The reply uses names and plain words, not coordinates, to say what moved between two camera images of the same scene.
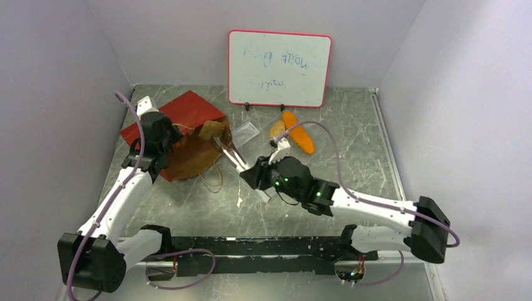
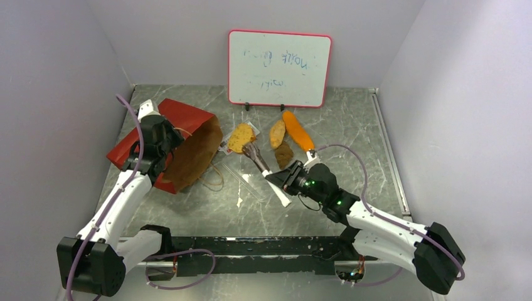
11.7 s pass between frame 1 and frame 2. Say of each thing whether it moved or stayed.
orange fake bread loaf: stayed
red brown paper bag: moved
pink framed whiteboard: stayed
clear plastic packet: moved
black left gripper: stayed
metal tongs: moved
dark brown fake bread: moved
